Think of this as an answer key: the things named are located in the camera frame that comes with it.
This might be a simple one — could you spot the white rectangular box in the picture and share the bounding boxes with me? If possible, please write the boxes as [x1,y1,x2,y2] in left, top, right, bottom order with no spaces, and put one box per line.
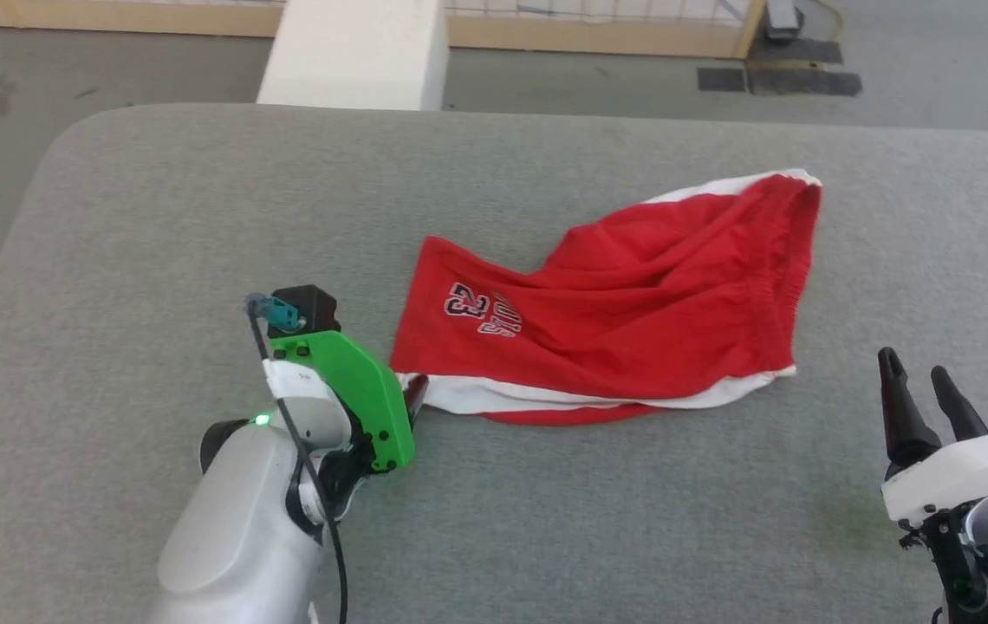
[256,0,451,112]

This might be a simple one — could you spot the dark grey floor plate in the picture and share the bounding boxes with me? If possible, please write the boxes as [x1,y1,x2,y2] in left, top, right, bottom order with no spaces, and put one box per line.
[749,37,843,67]

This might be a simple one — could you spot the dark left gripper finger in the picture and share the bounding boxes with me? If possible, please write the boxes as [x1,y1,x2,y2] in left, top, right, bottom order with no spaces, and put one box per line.
[406,374,430,431]

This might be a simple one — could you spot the grey metal stand foot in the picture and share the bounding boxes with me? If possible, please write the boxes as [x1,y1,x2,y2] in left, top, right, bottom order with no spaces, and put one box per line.
[762,0,804,42]

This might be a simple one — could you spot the red white basketball shorts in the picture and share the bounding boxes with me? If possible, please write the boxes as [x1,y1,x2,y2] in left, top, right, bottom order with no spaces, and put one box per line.
[389,168,823,427]

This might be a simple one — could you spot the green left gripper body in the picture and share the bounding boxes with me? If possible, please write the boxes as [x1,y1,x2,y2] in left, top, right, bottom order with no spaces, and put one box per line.
[268,330,416,474]

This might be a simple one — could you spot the long black floor mat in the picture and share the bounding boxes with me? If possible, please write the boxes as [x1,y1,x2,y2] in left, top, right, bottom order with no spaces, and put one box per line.
[745,68,863,98]

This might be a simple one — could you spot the small black floor mat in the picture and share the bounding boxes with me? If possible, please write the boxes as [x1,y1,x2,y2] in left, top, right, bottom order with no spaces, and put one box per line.
[697,67,749,94]

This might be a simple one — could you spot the grey fabric sofa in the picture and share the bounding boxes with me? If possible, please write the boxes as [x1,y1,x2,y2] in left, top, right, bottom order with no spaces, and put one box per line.
[0,103,988,624]

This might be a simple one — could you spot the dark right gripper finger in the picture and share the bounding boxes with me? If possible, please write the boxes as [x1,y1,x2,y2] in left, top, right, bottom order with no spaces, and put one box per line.
[877,346,943,475]
[929,365,988,446]

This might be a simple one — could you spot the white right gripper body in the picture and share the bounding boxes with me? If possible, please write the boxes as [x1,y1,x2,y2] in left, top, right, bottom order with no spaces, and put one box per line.
[881,430,988,525]

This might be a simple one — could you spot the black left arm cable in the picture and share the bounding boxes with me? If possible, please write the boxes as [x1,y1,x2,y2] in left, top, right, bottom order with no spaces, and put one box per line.
[244,292,349,624]

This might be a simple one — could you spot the lemon print partition panel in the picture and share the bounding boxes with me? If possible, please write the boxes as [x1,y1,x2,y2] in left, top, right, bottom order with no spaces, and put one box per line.
[0,0,769,61]

